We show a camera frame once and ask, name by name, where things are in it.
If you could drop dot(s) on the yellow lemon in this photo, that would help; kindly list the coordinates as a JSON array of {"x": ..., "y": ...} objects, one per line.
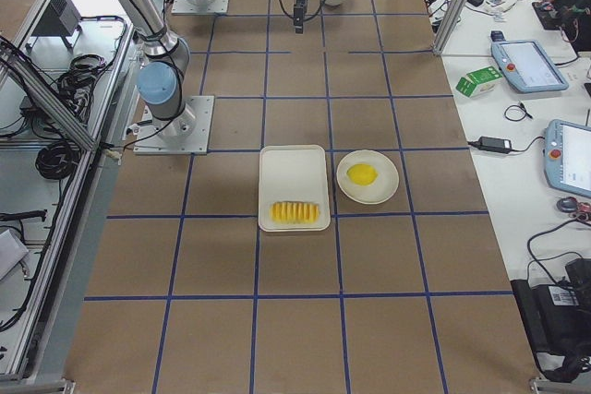
[{"x": 362, "y": 174}]

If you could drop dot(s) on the white rectangular tray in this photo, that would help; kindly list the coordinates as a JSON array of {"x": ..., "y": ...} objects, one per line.
[{"x": 293, "y": 173}]

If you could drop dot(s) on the white round plate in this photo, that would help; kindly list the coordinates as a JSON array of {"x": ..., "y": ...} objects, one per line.
[{"x": 384, "y": 186}]

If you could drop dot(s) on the green white carton box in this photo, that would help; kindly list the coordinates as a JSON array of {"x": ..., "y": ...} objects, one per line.
[{"x": 478, "y": 82}]

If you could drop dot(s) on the blue teach pendant upper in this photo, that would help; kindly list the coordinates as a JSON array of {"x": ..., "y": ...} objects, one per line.
[{"x": 527, "y": 67}]

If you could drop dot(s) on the blue teach pendant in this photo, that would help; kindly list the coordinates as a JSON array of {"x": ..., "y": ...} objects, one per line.
[
  {"x": 567, "y": 157},
  {"x": 527, "y": 67}
]

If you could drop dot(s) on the black power adapter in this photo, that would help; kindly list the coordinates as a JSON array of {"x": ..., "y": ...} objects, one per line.
[{"x": 495, "y": 144}]

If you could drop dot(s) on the grey electronics box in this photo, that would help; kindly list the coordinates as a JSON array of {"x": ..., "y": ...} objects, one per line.
[{"x": 60, "y": 19}]

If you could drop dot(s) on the blue teach pendant lower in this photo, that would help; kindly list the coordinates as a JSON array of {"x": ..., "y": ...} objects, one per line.
[{"x": 567, "y": 157}]

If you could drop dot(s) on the black device lower right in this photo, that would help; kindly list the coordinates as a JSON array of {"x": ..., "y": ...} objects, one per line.
[{"x": 556, "y": 318}]

